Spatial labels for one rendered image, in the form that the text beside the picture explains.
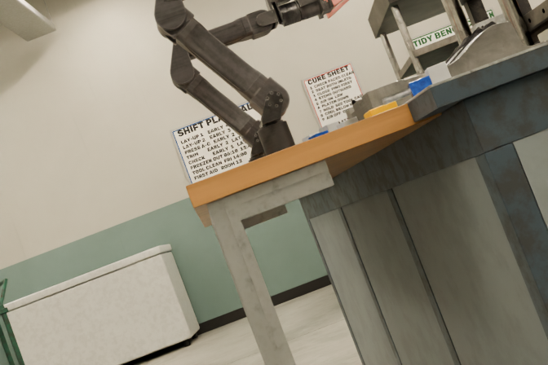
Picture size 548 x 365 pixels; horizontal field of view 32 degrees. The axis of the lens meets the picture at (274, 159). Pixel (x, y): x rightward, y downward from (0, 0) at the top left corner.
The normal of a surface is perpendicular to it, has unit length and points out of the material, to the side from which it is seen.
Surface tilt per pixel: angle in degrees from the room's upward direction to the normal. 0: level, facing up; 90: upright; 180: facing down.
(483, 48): 90
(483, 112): 90
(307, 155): 90
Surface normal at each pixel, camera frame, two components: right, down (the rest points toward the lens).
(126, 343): -0.03, -0.07
